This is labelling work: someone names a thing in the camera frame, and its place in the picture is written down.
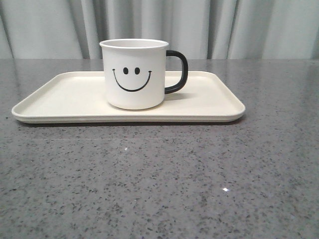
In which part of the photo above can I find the cream rectangular plastic tray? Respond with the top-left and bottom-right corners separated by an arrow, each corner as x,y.
11,71 -> 245,124

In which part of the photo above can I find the grey-white pleated curtain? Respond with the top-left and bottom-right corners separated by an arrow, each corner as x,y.
0,0 -> 319,59

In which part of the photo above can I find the white smiley mug black handle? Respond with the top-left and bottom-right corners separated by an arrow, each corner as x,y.
100,39 -> 188,110

